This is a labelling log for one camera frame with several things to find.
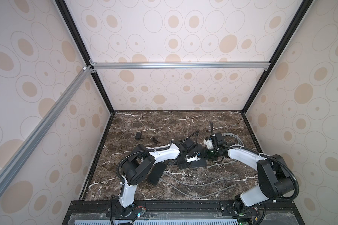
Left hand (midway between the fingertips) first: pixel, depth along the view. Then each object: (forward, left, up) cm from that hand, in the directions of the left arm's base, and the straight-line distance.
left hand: (188, 162), depth 88 cm
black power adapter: (+21, +35, -2) cm, 41 cm away
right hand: (+4, -8, +1) cm, 9 cm away
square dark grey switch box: (0, -8, 0) cm, 8 cm away
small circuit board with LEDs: (-27, +25, +1) cm, 37 cm away
